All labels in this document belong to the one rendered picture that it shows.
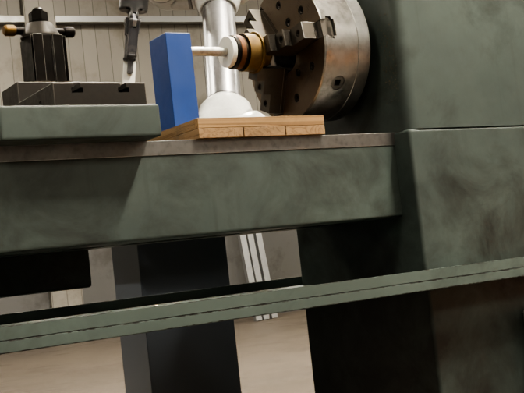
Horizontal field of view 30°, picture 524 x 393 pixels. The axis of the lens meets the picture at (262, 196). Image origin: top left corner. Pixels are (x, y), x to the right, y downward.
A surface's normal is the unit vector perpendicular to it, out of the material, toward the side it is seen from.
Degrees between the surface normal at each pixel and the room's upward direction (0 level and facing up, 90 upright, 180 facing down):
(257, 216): 90
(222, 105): 56
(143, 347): 90
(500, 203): 90
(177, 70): 90
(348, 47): 98
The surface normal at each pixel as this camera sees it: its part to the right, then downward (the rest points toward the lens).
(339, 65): 0.53, 0.26
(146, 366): -0.90, 0.07
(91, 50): 0.41, -0.10
